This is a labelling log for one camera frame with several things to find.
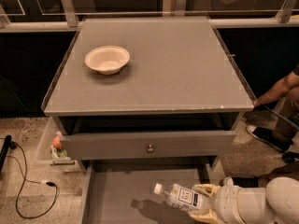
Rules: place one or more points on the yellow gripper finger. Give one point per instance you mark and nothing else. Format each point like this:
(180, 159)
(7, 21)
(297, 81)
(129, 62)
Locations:
(210, 217)
(207, 193)

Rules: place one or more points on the clear bottle with blue label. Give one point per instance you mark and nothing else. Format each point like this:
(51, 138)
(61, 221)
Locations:
(183, 198)

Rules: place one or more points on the grey open middle drawer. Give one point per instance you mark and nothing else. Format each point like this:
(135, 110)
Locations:
(123, 193)

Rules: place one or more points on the black stick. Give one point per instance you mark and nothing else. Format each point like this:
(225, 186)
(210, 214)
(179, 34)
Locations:
(293, 121)

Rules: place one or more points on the clear plastic storage bin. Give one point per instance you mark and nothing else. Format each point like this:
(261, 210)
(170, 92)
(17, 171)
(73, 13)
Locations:
(47, 155)

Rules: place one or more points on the black and white sneaker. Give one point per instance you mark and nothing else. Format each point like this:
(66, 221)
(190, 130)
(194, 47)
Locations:
(265, 135)

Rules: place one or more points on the white paper bowl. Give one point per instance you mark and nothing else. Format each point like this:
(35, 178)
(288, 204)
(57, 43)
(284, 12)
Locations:
(107, 60)

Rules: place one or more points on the khaki trouser leg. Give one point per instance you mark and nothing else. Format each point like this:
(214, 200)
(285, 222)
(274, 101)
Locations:
(283, 131)

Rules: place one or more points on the metal railing frame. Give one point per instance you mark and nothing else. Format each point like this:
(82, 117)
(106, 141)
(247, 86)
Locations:
(68, 15)

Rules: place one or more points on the person's forearm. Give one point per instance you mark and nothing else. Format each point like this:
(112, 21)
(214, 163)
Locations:
(280, 88)

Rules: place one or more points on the orange toy fruit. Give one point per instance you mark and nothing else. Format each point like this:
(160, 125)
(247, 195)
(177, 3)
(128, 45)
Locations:
(56, 142)

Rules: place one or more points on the black pole on floor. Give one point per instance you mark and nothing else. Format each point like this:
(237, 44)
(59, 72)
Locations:
(5, 147)

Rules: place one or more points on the grey drawer cabinet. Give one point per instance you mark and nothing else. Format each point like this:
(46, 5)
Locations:
(177, 66)

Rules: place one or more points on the person's hand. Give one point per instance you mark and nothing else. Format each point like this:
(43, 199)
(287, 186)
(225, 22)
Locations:
(257, 102)

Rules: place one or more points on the round metal drawer knob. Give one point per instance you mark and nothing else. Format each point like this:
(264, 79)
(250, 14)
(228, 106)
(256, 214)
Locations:
(150, 148)

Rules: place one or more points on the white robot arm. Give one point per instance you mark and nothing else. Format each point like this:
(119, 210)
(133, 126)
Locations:
(277, 203)

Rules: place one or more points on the grey top drawer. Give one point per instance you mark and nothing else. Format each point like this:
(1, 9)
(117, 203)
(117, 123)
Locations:
(172, 135)

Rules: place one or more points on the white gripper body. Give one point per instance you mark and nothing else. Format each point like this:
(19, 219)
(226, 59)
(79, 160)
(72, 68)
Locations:
(228, 201)

